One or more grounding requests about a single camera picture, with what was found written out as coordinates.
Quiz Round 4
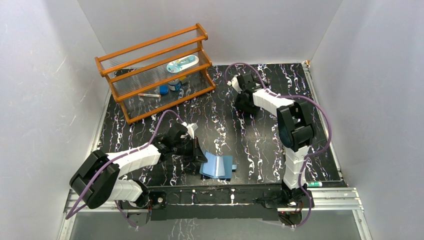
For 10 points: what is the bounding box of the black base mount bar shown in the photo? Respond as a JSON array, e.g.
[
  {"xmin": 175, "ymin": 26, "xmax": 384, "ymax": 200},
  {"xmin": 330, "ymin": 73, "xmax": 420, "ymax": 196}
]
[{"xmin": 118, "ymin": 183, "xmax": 315, "ymax": 224}]

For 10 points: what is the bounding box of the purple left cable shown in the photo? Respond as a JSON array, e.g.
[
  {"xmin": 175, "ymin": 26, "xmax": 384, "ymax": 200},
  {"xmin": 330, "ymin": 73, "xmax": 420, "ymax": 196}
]
[{"xmin": 65, "ymin": 109, "xmax": 185, "ymax": 220}]

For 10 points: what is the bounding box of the small blue lidded jar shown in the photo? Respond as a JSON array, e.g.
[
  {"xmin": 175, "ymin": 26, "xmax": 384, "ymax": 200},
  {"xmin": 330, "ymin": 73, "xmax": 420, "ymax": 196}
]
[{"xmin": 167, "ymin": 78, "xmax": 182, "ymax": 92}]

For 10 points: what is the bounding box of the white blue packaged item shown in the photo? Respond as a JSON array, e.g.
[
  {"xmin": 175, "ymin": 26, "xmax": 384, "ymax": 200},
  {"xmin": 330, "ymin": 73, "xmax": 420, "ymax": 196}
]
[{"xmin": 166, "ymin": 54, "xmax": 199, "ymax": 74}]

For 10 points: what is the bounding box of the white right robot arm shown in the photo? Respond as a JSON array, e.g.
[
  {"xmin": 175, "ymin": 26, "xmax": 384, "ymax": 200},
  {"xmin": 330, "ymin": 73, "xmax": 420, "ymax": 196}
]
[{"xmin": 227, "ymin": 73, "xmax": 316, "ymax": 207}]

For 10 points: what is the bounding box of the green white marker pen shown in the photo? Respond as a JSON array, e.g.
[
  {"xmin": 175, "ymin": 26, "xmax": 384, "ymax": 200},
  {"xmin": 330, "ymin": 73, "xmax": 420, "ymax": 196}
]
[{"xmin": 307, "ymin": 181, "xmax": 323, "ymax": 188}]

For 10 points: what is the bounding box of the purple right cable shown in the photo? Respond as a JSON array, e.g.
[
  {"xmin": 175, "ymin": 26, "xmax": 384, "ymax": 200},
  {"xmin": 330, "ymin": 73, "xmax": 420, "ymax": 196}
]
[{"xmin": 224, "ymin": 62, "xmax": 332, "ymax": 228}]

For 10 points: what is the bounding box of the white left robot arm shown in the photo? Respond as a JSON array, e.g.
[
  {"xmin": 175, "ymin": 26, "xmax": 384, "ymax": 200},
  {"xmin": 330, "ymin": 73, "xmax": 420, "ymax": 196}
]
[{"xmin": 69, "ymin": 122, "xmax": 208, "ymax": 209}]

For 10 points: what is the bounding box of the blue card holder wallet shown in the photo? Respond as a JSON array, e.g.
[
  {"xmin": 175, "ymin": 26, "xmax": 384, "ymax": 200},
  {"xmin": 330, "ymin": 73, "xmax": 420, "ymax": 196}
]
[{"xmin": 199, "ymin": 152, "xmax": 238, "ymax": 180}]

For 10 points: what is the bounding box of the orange wooden shelf rack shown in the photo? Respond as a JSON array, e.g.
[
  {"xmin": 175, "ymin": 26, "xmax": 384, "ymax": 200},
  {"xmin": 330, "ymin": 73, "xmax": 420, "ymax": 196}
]
[{"xmin": 94, "ymin": 23, "xmax": 216, "ymax": 124}]

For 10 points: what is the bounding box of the blue small box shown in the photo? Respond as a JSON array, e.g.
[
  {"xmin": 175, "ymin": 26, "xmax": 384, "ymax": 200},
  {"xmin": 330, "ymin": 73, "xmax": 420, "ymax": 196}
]
[{"xmin": 159, "ymin": 85, "xmax": 169, "ymax": 96}]

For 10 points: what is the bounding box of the white orange marker pen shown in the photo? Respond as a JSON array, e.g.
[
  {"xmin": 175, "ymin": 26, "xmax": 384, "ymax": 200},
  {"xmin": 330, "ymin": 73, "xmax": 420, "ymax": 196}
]
[{"xmin": 137, "ymin": 93, "xmax": 161, "ymax": 98}]

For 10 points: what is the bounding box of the purple cable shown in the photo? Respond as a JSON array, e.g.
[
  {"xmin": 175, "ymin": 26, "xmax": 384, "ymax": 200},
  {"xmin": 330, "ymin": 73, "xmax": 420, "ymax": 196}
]
[
  {"xmin": 65, "ymin": 109, "xmax": 185, "ymax": 220},
  {"xmin": 224, "ymin": 62, "xmax": 332, "ymax": 228}
]

